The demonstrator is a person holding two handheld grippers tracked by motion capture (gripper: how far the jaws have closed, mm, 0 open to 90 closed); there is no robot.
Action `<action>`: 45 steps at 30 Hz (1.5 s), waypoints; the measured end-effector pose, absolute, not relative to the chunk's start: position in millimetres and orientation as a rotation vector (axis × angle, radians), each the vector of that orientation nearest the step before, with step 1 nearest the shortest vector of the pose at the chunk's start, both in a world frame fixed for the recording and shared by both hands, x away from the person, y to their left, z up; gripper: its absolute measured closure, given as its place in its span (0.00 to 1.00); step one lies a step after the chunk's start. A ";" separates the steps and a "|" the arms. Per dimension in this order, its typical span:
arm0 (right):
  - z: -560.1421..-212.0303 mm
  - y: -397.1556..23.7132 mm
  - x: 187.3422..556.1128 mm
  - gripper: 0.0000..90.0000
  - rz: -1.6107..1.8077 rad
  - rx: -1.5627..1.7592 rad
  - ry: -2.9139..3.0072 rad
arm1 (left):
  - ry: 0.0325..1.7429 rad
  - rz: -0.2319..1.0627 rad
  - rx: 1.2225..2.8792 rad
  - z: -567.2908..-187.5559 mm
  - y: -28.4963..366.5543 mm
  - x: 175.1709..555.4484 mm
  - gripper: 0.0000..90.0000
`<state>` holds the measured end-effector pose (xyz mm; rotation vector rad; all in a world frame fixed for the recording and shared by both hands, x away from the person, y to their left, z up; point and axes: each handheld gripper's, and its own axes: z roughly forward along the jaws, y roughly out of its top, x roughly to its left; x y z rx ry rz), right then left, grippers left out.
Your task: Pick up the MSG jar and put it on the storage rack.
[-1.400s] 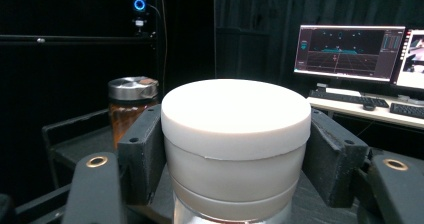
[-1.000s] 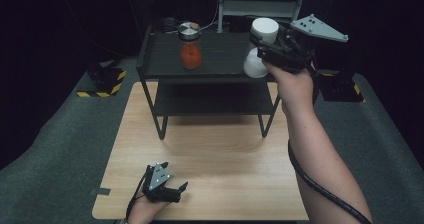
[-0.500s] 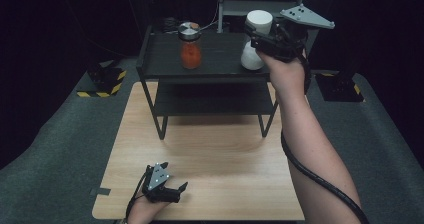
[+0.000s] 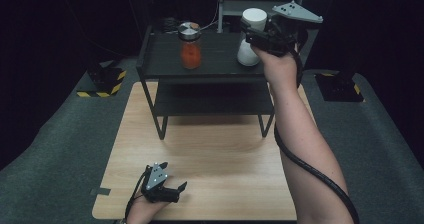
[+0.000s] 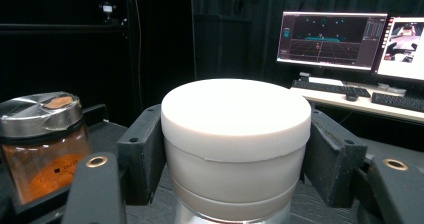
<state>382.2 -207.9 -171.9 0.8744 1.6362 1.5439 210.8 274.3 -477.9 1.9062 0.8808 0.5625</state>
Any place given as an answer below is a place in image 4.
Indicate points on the white cylindrical bottle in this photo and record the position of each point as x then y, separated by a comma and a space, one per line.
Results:
248, 55

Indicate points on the grey tape strip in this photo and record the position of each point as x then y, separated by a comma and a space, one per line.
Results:
100, 191

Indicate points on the person's right hand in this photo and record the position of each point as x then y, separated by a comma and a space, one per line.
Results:
280, 70

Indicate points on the person's left hand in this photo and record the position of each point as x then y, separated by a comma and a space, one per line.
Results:
143, 212

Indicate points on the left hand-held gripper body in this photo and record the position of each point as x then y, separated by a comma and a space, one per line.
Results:
156, 184

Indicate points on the glass jar with orange contents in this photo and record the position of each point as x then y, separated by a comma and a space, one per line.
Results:
190, 54

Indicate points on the black base with yellow stripes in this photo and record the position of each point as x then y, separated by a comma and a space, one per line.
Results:
103, 80
338, 87

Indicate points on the black metal two-tier shelf rack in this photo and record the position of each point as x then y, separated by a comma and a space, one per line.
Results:
216, 54

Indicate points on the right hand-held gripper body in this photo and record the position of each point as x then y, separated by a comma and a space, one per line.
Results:
283, 34

